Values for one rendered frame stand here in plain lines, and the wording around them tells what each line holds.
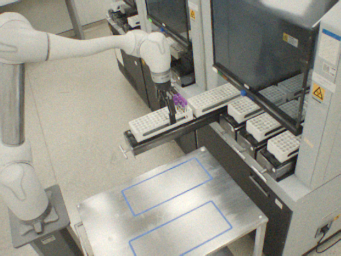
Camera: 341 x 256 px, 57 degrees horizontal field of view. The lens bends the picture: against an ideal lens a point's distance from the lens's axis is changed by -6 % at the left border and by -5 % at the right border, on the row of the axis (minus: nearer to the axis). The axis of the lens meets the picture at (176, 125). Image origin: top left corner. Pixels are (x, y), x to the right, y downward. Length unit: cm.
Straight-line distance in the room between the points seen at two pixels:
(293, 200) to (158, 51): 81
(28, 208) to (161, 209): 55
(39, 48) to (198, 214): 80
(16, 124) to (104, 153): 140
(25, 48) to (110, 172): 162
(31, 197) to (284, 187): 104
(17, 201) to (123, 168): 132
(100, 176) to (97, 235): 137
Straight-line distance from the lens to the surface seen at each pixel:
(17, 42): 116
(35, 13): 488
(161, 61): 138
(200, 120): 163
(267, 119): 154
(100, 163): 270
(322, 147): 127
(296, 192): 143
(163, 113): 159
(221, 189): 131
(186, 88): 198
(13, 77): 137
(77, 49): 123
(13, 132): 149
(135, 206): 130
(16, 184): 139
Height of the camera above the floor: 185
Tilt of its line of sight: 40 degrees down
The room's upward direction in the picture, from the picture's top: 8 degrees counter-clockwise
